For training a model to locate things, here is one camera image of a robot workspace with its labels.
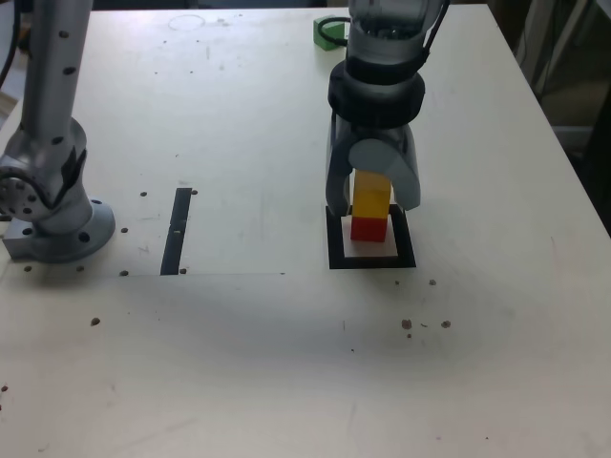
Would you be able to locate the red cube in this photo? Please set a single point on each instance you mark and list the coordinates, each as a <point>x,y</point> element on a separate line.
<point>367,229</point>

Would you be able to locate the black tape square outline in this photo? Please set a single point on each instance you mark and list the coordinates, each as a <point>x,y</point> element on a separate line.
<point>406,243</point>

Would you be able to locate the black tape strip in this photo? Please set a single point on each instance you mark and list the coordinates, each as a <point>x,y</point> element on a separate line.
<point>174,238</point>

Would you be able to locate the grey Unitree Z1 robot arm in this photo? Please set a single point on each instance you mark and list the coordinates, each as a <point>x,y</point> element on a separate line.
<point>52,71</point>

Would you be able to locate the white metal frame legs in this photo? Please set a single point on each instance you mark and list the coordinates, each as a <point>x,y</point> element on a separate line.
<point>554,57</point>

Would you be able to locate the yellow cube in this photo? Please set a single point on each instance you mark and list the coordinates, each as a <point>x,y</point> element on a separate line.
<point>370,200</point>

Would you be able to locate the white rail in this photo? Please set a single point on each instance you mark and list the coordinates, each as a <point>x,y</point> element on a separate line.
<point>573,136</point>

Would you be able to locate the green cube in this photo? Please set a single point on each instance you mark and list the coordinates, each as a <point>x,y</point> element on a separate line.
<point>334,29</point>

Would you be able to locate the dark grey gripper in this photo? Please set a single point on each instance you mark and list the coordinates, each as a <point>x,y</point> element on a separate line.
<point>377,133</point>

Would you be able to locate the dark brown furniture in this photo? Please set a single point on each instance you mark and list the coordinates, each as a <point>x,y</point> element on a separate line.
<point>602,143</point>

